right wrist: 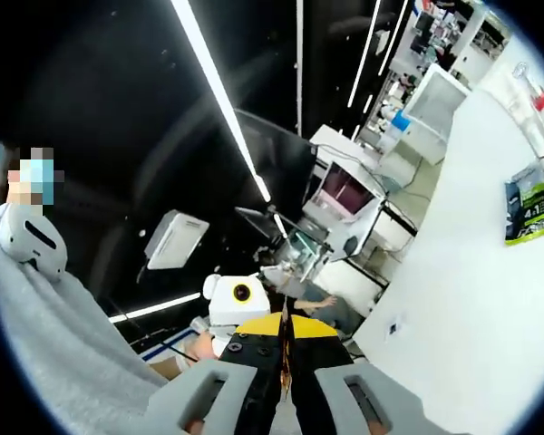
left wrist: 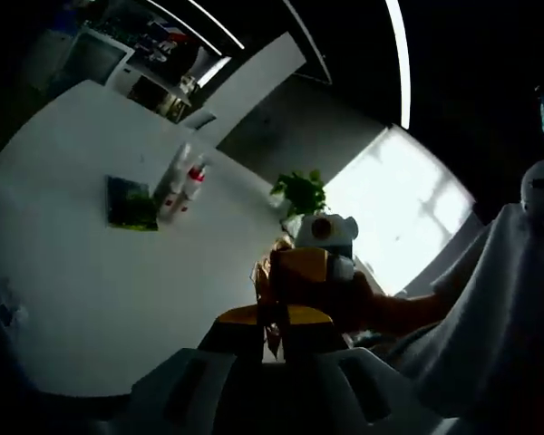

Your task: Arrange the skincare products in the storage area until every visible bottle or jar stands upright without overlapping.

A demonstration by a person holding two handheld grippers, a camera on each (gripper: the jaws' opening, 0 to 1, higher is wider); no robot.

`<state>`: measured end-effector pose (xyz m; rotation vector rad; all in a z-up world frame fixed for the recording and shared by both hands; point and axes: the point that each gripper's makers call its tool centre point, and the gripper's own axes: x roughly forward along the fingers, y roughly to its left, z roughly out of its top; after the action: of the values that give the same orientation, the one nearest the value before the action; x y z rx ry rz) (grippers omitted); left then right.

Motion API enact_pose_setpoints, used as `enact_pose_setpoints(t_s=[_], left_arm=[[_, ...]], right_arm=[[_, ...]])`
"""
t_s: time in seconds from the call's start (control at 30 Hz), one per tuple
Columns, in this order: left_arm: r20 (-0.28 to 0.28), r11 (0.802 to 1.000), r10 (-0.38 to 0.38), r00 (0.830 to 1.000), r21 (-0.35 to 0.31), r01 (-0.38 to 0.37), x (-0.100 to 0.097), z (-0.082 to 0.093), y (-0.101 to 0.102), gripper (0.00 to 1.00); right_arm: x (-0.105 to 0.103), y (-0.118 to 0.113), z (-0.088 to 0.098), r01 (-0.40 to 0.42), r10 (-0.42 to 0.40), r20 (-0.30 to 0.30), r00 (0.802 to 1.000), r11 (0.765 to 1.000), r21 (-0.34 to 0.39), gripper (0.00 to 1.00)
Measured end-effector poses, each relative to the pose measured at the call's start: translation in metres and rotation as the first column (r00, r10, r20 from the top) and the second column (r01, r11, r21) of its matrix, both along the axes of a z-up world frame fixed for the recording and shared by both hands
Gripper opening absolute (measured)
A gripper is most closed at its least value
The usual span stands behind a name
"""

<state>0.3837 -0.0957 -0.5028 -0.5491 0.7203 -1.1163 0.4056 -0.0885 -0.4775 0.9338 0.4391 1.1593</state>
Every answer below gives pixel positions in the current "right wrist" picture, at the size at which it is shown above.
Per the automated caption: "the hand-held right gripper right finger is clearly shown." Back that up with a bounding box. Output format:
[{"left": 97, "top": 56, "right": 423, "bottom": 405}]
[{"left": 285, "top": 314, "right": 441, "bottom": 435}]

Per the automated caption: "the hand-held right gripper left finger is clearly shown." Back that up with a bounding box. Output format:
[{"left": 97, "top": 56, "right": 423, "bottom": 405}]
[{"left": 143, "top": 311, "right": 287, "bottom": 435}]

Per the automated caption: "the large white skincare bottle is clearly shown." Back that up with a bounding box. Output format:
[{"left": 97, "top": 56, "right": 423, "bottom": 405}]
[{"left": 510, "top": 61, "right": 544, "bottom": 153}]

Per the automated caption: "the person's left hand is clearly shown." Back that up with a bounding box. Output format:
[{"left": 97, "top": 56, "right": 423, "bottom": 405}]
[{"left": 180, "top": 333, "right": 218, "bottom": 363}]

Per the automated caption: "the white ceiling unit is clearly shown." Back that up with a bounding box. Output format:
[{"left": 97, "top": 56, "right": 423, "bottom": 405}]
[{"left": 143, "top": 208, "right": 210, "bottom": 272}]

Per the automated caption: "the white standing desk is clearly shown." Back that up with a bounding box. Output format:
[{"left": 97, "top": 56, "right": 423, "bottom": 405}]
[{"left": 316, "top": 198, "right": 418, "bottom": 318}]

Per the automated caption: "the black hanging screen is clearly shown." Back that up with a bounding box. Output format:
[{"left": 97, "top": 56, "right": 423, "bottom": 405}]
[{"left": 233, "top": 108, "right": 318, "bottom": 214}]

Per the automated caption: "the computer monitor purple screen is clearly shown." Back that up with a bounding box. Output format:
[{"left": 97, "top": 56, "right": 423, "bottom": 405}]
[{"left": 306, "top": 160, "right": 384, "bottom": 224}]

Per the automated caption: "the white worn device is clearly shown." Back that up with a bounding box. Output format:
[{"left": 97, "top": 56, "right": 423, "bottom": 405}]
[{"left": 0, "top": 202, "right": 69, "bottom": 283}]

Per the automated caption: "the blue box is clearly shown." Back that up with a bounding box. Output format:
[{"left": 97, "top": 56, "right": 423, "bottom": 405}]
[{"left": 389, "top": 111, "right": 412, "bottom": 132}]

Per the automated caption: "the green black packet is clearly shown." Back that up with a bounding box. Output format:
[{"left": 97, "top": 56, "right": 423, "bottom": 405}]
[{"left": 503, "top": 161, "right": 544, "bottom": 247}]

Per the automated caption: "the white framed panel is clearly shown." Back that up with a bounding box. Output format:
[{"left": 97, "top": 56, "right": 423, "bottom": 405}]
[{"left": 401, "top": 63, "right": 472, "bottom": 167}]

